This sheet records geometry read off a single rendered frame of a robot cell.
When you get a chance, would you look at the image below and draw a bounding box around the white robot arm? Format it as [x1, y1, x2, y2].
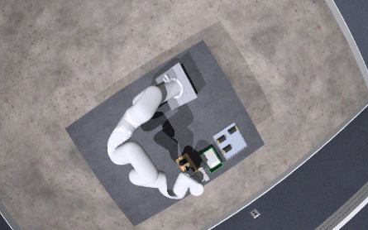
[108, 74, 210, 199]

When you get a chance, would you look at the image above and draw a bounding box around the green open-top box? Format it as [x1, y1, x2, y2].
[198, 146, 223, 174]

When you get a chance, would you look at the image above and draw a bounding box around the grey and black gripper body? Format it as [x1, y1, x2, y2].
[185, 168, 195, 175]

